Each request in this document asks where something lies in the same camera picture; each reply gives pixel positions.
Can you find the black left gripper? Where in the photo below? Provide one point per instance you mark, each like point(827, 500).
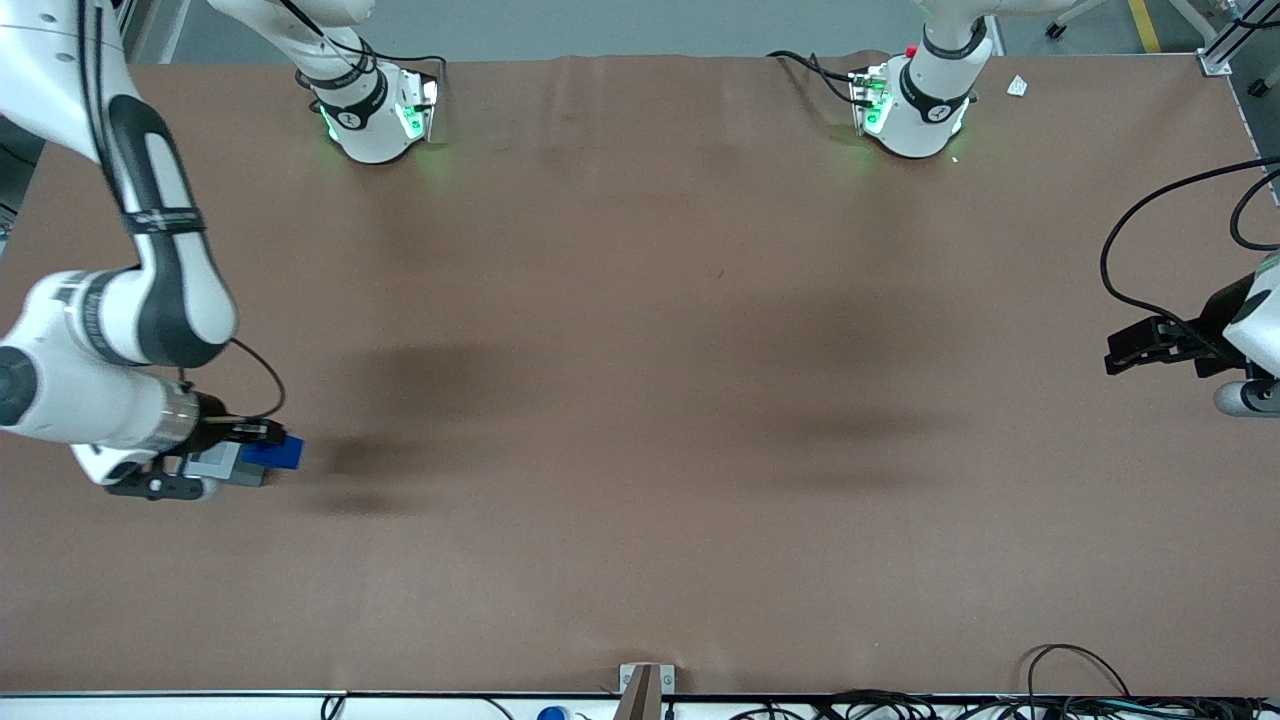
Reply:
point(1218, 318)

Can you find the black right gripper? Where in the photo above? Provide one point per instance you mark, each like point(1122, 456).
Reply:
point(213, 420)

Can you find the blue plastic part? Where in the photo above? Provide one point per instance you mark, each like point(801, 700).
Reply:
point(275, 455)

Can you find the gray square base block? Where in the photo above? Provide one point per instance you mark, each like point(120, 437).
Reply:
point(225, 466)

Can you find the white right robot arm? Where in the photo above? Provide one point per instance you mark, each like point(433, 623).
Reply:
point(180, 290)

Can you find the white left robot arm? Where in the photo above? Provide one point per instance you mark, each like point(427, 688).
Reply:
point(920, 110)

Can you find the small white paper scrap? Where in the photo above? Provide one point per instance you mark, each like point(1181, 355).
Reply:
point(1017, 86)

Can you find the brown table cover sheet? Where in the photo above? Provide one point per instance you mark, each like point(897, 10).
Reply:
point(640, 420)

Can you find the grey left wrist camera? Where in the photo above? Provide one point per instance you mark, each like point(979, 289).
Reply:
point(1245, 398)

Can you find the aluminium frame post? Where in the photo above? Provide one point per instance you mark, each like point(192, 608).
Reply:
point(1205, 40)

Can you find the metal bracket with brown post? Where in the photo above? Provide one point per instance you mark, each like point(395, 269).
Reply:
point(645, 690)

